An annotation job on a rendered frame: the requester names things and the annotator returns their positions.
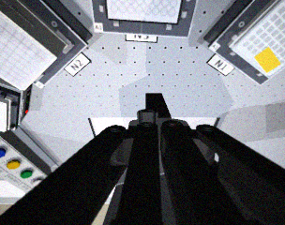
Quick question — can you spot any white label sign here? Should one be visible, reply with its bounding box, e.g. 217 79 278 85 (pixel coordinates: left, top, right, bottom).
206 54 235 76
125 35 158 43
64 52 91 77

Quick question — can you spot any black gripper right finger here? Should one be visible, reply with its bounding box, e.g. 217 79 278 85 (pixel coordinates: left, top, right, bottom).
154 93 285 225

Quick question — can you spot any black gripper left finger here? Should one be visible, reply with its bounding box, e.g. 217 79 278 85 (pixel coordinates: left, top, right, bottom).
0 93 164 225

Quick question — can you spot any white button panel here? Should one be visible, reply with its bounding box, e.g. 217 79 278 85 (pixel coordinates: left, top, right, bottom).
0 125 59 193

